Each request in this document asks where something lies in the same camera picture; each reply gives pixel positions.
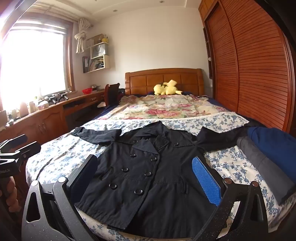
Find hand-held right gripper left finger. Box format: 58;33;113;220
21;154;102;241

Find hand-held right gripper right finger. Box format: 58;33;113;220
191;155;275;241

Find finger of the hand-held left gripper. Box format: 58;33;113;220
0;134;28;150
0;141;41;163

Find black double-breasted coat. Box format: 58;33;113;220
70;120;260;232

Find person's left hand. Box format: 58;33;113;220
0;178;18;205

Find blue floral bedspread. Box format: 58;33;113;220
25;113;296;241

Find wooden desk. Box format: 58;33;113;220
0;89;107;149

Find black tools on desk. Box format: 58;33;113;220
38;92;70;105

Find grey folded cloth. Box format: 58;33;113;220
236;136;296;205

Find blue folded cloth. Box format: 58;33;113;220
247;127;296;173

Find wood-framed window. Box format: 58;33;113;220
0;19;77;112

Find dark wooden chair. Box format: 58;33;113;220
104;83;121;109

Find pink floral blanket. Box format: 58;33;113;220
92;94;236;121

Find yellow plush toy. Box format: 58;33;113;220
153;79;183;96

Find wooden headboard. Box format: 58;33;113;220
125;68;205;96

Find white paper bag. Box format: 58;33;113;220
91;44;107;58

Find tied cream curtain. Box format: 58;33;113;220
74;18;88;54

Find wooden louvered wardrobe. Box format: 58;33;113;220
198;0;296;137

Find white wall shelf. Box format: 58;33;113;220
83;42;110;73

